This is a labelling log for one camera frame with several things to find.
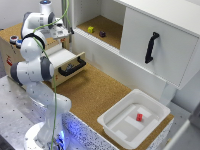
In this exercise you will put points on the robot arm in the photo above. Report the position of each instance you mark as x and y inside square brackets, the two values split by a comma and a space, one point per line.
[31, 71]

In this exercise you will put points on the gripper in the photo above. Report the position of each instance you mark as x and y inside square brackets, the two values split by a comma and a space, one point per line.
[61, 32]

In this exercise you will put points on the red button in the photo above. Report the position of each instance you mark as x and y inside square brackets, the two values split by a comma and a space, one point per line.
[13, 38]

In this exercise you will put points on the wooden drawer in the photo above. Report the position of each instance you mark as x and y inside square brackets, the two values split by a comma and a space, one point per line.
[68, 78]

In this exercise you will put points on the wooden drawer box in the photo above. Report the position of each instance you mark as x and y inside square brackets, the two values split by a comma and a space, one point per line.
[10, 53]

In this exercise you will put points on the white cabinet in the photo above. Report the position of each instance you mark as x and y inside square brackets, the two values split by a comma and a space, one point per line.
[100, 55]

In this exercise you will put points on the pink block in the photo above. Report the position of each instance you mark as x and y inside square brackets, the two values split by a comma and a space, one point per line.
[139, 117]

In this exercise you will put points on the white plastic box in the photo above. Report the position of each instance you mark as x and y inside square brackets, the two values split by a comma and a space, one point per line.
[115, 125]

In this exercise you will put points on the white sliding door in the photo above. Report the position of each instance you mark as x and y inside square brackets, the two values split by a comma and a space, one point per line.
[173, 53]

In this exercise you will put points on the yellow block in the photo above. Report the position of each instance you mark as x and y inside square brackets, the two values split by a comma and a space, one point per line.
[90, 29]

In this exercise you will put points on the purple block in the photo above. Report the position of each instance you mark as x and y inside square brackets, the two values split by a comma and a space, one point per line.
[102, 33]

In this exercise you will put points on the blue button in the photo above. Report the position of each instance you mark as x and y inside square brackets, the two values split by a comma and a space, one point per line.
[19, 42]

